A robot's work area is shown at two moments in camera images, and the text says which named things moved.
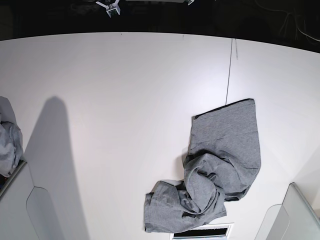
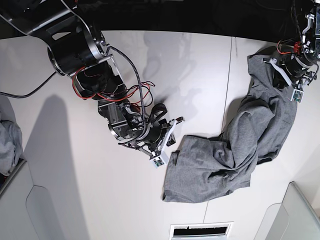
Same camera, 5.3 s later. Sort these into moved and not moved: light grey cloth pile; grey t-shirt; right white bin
Moved: grey t-shirt
Not moved: right white bin; light grey cloth pile
